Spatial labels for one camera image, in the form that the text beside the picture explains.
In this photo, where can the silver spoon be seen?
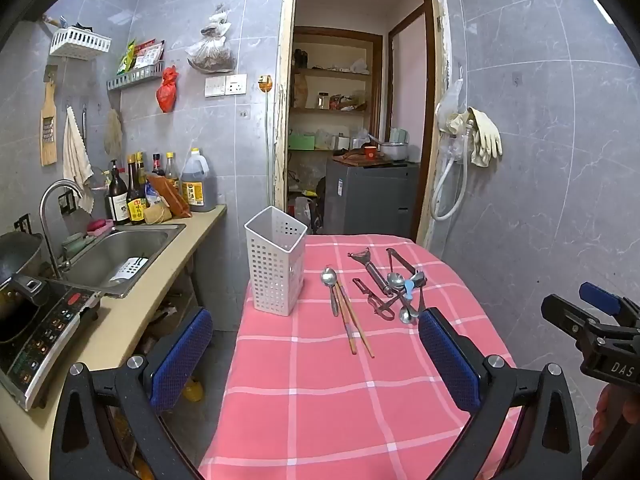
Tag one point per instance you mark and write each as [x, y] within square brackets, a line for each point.
[328, 276]
[406, 315]
[395, 280]

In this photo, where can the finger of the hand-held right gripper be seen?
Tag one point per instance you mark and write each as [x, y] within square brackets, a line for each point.
[567, 315]
[600, 297]

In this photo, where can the orange snack packet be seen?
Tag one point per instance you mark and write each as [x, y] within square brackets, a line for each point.
[172, 200]

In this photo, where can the sauce bottle yellow cap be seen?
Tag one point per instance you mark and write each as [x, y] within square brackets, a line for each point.
[172, 172]

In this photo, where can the cream rubber gloves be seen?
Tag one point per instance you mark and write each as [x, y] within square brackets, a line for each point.
[487, 135]

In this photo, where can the white wall rack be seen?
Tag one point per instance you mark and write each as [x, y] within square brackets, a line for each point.
[80, 42]

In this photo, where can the grey wall shelf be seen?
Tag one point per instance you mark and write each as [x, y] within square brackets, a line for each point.
[135, 77]

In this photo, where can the induction cooker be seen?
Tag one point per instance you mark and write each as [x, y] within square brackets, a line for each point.
[40, 345]

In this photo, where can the cooking oil jug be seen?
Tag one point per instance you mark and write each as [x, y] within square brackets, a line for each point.
[197, 187]

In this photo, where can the red snack packet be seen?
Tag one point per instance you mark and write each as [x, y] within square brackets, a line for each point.
[150, 54]

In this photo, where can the white sink strainer plate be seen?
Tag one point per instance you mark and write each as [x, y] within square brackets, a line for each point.
[130, 270]

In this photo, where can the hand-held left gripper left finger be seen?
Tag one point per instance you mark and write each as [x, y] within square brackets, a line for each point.
[182, 355]

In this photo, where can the wooden grater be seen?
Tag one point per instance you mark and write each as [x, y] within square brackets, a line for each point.
[48, 125]

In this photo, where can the pink soap dish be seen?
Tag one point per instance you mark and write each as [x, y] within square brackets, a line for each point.
[100, 226]

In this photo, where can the white wall socket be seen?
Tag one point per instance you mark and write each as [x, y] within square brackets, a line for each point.
[236, 84]

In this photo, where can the dark wok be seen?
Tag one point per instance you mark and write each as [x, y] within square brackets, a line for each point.
[17, 270]

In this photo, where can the clear bag of dried goods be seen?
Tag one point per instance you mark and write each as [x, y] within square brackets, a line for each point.
[212, 55]

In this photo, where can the worn door frame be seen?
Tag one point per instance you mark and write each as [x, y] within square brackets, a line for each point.
[282, 110]

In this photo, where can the hanging loofah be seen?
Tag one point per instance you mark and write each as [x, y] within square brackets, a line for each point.
[114, 132]

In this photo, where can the beige hanging towel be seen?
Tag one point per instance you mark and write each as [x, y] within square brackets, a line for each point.
[75, 160]

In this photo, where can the steel faucet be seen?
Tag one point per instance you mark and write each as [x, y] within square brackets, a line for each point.
[47, 210]

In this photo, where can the pink checkered tablecloth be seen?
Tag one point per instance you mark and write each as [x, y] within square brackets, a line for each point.
[320, 400]

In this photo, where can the grey appliance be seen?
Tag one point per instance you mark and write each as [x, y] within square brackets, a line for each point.
[370, 200]

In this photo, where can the steel sink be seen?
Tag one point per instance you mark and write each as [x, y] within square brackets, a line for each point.
[125, 250]

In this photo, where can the person's right hand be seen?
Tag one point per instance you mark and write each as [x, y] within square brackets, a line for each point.
[606, 410]

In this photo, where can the red cup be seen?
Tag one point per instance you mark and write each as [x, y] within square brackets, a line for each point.
[370, 152]

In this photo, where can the green box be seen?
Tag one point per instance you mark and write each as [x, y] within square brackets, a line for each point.
[301, 142]

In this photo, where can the white wall switch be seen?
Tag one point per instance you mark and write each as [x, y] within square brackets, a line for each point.
[214, 86]

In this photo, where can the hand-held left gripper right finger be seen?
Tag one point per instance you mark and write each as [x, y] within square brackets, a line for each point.
[450, 360]

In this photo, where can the red plastic bag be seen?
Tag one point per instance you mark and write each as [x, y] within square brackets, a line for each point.
[167, 92]

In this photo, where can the dark bottle white label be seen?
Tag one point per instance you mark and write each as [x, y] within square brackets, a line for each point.
[119, 205]

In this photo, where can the dark sauce bottle red cap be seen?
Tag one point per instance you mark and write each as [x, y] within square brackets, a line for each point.
[158, 166]

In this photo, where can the orange plug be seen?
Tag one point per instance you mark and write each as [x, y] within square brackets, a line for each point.
[265, 84]

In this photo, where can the green snack packet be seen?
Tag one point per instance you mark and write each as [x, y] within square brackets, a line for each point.
[126, 57]

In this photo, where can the white perforated utensil holder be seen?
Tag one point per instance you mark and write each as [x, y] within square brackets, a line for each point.
[272, 280]

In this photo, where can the white rice cooker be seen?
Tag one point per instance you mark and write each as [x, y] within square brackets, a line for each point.
[394, 151]

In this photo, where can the glass jar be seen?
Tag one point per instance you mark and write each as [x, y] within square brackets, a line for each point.
[323, 101]

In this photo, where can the clear hanging plastic bag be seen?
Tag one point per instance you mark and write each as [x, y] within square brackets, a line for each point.
[447, 105]

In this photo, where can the wooden shelf unit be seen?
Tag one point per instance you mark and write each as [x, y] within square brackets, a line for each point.
[330, 72]

